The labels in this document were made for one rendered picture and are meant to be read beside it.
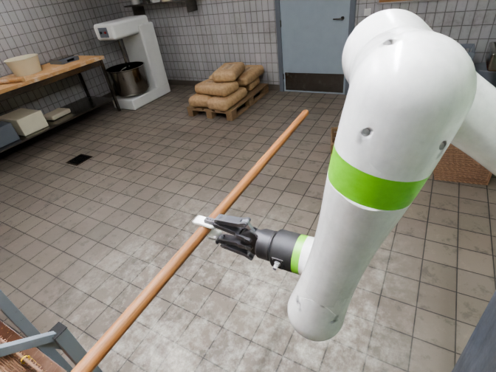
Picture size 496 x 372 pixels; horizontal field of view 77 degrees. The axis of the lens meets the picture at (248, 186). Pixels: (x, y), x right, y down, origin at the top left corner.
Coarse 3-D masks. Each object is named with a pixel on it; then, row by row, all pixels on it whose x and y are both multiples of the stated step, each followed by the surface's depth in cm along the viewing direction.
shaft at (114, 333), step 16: (304, 112) 137; (288, 128) 125; (240, 192) 95; (224, 208) 89; (192, 240) 79; (176, 256) 75; (160, 272) 72; (160, 288) 70; (144, 304) 66; (128, 320) 63; (112, 336) 60; (96, 352) 58; (80, 368) 56
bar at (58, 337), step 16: (0, 304) 120; (16, 320) 127; (32, 336) 87; (48, 336) 89; (64, 336) 93; (0, 352) 78; (48, 352) 142; (64, 352) 97; (80, 352) 99; (64, 368) 151; (96, 368) 106
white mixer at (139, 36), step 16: (128, 16) 525; (144, 16) 516; (96, 32) 489; (112, 32) 473; (128, 32) 495; (144, 32) 517; (128, 48) 542; (144, 48) 526; (128, 64) 553; (144, 64) 546; (160, 64) 560; (112, 80) 513; (128, 80) 510; (144, 80) 528; (160, 80) 568; (128, 96) 528; (144, 96) 541; (160, 96) 574
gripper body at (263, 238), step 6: (246, 234) 76; (252, 234) 75; (258, 234) 75; (264, 234) 74; (270, 234) 74; (252, 240) 77; (258, 240) 74; (264, 240) 73; (270, 240) 73; (252, 246) 78; (258, 246) 74; (264, 246) 73; (252, 252) 80; (258, 252) 74; (264, 252) 73; (264, 258) 74
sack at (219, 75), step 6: (222, 66) 465; (234, 66) 458; (240, 66) 463; (216, 72) 442; (222, 72) 440; (228, 72) 438; (234, 72) 438; (240, 72) 459; (216, 78) 444; (222, 78) 442; (228, 78) 440; (234, 78) 440
